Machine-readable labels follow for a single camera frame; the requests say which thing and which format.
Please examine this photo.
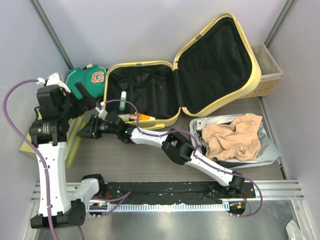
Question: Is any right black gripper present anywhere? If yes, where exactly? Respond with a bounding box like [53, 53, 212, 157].
[77, 115, 120, 140]

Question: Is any yellow-green drawer box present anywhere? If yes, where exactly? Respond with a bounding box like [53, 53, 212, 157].
[19, 116, 87, 169]

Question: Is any yellow hard-shell suitcase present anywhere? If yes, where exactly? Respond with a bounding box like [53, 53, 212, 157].
[103, 12, 261, 130]

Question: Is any beige sock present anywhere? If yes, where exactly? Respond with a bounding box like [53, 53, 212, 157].
[201, 113, 263, 162]

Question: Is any white plastic mesh basket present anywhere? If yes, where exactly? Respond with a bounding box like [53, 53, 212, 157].
[189, 114, 281, 170]

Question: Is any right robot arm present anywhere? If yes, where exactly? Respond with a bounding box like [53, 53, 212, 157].
[76, 113, 245, 198]

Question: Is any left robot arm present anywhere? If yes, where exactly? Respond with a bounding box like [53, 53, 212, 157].
[28, 82, 107, 229]

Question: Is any green jersey with G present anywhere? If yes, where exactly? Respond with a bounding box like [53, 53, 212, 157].
[65, 65, 107, 100]

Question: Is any beige cosmetic bottle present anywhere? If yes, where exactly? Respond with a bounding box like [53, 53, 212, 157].
[118, 114, 138, 122]

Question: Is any green white tube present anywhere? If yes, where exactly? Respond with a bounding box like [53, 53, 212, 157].
[119, 91, 127, 111]

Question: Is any orange tube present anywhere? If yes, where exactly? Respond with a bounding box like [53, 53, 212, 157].
[135, 112, 156, 121]

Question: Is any wicker basket with liner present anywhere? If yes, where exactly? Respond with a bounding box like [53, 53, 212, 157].
[241, 43, 283, 99]

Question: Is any white crumpled plastic bag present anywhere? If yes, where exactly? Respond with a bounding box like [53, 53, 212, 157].
[286, 219, 307, 240]

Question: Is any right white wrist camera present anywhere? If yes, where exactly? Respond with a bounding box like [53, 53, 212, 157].
[95, 101, 108, 121]

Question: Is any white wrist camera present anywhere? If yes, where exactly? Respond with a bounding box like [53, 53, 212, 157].
[36, 72, 71, 93]
[95, 101, 108, 121]

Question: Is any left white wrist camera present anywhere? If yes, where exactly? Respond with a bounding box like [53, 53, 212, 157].
[36, 72, 71, 93]

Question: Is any white slotted cable duct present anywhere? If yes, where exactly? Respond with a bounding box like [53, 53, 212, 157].
[87, 202, 230, 215]

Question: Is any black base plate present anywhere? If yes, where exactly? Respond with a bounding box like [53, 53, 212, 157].
[96, 181, 257, 205]

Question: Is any aluminium rail frame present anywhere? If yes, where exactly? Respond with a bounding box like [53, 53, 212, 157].
[23, 159, 307, 240]

